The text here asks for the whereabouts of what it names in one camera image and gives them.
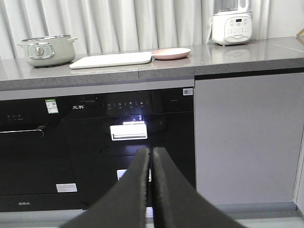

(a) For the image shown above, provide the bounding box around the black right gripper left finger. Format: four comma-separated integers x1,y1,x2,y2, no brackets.
61,148,150,228

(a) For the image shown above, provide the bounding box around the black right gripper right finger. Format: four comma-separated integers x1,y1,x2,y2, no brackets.
151,147,242,228

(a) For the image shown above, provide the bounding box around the pink round plate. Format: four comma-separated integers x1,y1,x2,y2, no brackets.
151,47,191,60

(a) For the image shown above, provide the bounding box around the white bear-print serving tray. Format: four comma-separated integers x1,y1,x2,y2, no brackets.
69,52,152,69

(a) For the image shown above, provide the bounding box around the black two-drawer sterilizer cabinet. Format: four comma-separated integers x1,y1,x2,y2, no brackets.
58,87,196,209

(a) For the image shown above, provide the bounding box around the grey cabinet door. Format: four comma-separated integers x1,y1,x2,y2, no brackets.
195,73,304,205

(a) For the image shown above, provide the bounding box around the black built-in dishwasher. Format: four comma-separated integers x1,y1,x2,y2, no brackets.
0,97,81,212

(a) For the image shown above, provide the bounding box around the pale green electric cooking pot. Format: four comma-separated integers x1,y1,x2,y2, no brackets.
17,35,78,67

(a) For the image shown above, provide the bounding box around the white pleated curtain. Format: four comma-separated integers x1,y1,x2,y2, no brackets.
0,0,304,60

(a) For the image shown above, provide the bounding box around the white blender appliance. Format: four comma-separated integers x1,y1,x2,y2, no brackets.
211,0,253,46

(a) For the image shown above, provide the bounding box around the wooden dish rack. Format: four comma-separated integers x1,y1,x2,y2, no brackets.
296,29,304,45

